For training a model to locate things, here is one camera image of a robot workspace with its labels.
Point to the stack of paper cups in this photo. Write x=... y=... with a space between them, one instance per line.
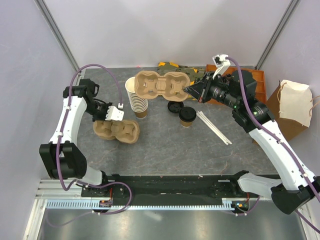
x=138 y=105

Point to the single brown paper cup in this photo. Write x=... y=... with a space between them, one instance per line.
x=186 y=123

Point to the cardboard cup carrier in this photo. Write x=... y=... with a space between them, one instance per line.
x=150 y=85
x=125 y=131

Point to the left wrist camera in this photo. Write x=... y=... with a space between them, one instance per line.
x=114 y=114

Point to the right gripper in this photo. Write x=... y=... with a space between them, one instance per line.
x=201 y=90

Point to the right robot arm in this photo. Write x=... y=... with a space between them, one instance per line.
x=296 y=184

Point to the slotted cable duct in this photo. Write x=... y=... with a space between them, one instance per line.
x=73 y=204

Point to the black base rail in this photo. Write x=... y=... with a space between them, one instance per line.
x=169 y=189

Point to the orange compartment tray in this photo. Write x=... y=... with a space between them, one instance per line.
x=258 y=75

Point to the white wrapped straw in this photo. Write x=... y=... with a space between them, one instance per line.
x=201 y=115

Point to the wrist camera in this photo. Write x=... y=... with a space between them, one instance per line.
x=222 y=64
x=114 y=114

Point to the brown paper bag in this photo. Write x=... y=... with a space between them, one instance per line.
x=292 y=106

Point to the black plastic cup lid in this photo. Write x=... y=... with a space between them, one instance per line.
x=187 y=114

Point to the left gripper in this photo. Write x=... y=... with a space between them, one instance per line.
x=103 y=118

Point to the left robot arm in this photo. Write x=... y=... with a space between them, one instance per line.
x=61 y=157

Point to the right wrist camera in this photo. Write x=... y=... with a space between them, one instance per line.
x=222 y=64

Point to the camouflage folded cloth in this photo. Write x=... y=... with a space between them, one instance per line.
x=190 y=72

